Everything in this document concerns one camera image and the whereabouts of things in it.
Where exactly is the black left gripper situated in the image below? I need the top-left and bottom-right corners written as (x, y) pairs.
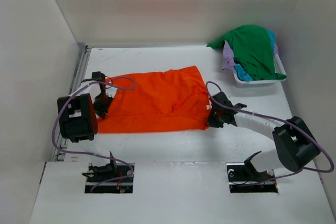
top-left (93, 92), bottom-right (115, 119)

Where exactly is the orange t shirt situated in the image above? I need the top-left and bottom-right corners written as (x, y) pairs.
top-left (98, 66), bottom-right (210, 134)

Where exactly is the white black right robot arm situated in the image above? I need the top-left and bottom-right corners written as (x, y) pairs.
top-left (207, 91), bottom-right (321, 182)

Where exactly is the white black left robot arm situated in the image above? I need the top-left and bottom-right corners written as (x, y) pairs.
top-left (59, 71), bottom-right (113, 143)

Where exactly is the teal t shirt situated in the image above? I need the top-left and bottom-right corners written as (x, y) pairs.
top-left (233, 27), bottom-right (278, 82)

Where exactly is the lilac t shirt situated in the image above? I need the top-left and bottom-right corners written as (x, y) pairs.
top-left (222, 40), bottom-right (236, 72)

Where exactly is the green t shirt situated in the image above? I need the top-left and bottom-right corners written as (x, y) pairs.
top-left (207, 25), bottom-right (287, 82)

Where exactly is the white plastic basket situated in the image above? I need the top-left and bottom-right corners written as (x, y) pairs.
top-left (233, 54), bottom-right (287, 88)

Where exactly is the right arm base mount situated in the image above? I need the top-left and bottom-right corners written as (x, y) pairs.
top-left (226, 163), bottom-right (278, 193)

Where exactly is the aluminium frame rail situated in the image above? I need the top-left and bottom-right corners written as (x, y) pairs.
top-left (51, 42), bottom-right (91, 161)

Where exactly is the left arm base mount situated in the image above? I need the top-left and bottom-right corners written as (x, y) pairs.
top-left (82, 161), bottom-right (134, 194)

